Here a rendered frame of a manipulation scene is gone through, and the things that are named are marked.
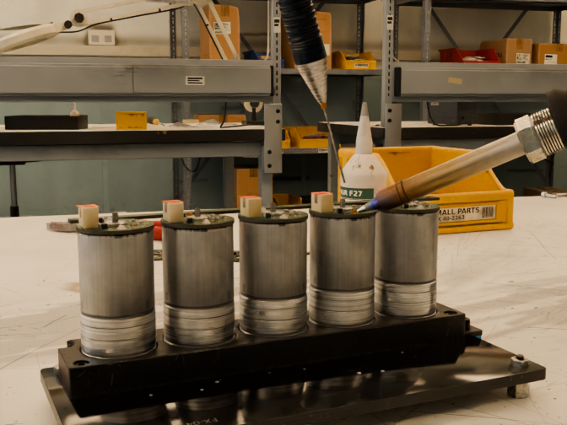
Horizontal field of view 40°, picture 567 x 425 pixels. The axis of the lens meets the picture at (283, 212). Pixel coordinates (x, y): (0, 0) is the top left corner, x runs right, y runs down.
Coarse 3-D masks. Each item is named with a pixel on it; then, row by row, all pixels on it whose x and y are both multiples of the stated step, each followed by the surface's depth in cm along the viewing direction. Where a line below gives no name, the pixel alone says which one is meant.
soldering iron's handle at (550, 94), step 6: (552, 90) 25; (558, 90) 25; (564, 90) 25; (546, 96) 25; (552, 96) 25; (558, 96) 24; (564, 96) 24; (552, 102) 24; (558, 102) 24; (564, 102) 24; (552, 108) 24; (558, 108) 24; (564, 108) 24; (552, 114) 25; (558, 114) 24; (564, 114) 24; (558, 120) 24; (564, 120) 24; (558, 126) 24; (564, 126) 24; (564, 132) 24; (564, 138) 24; (564, 144) 25
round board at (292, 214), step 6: (276, 210) 29; (282, 210) 29; (288, 210) 28; (294, 210) 28; (240, 216) 27; (264, 216) 27; (270, 216) 27; (276, 216) 27; (288, 216) 27; (294, 216) 27; (300, 216) 27; (306, 216) 27; (258, 222) 27; (264, 222) 26; (270, 222) 26; (276, 222) 26; (282, 222) 26; (288, 222) 27
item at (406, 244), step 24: (384, 216) 29; (408, 216) 29; (432, 216) 29; (384, 240) 29; (408, 240) 29; (432, 240) 29; (384, 264) 29; (408, 264) 29; (432, 264) 29; (384, 288) 30; (408, 288) 29; (432, 288) 30; (384, 312) 30; (408, 312) 29; (432, 312) 30
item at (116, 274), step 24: (96, 240) 24; (120, 240) 24; (144, 240) 25; (96, 264) 24; (120, 264) 24; (144, 264) 25; (96, 288) 24; (120, 288) 24; (144, 288) 25; (96, 312) 25; (120, 312) 25; (144, 312) 25; (96, 336) 25; (120, 336) 25; (144, 336) 25
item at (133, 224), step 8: (104, 224) 24; (128, 224) 25; (136, 224) 25; (144, 224) 25; (152, 224) 25; (80, 232) 25; (88, 232) 24; (96, 232) 24; (104, 232) 24; (112, 232) 24; (120, 232) 24; (128, 232) 24; (136, 232) 24
